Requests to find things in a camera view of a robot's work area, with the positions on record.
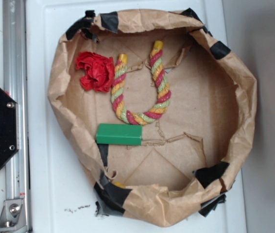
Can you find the metal corner bracket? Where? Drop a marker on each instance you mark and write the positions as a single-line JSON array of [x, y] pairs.
[[13, 216]]

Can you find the aluminium extrusion rail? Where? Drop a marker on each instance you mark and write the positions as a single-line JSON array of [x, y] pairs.
[[17, 171]]

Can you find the small yellow object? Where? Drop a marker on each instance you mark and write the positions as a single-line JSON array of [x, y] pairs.
[[119, 185]]

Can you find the green rectangular block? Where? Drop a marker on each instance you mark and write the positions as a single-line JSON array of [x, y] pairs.
[[119, 134]]

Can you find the crumpled red paper ball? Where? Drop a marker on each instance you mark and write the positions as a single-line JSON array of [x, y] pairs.
[[100, 71]]

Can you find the red yellow green rope toy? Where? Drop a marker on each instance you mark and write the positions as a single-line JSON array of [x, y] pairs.
[[161, 84]]

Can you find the brown paper bag tray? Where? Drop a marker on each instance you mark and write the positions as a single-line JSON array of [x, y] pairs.
[[189, 158]]

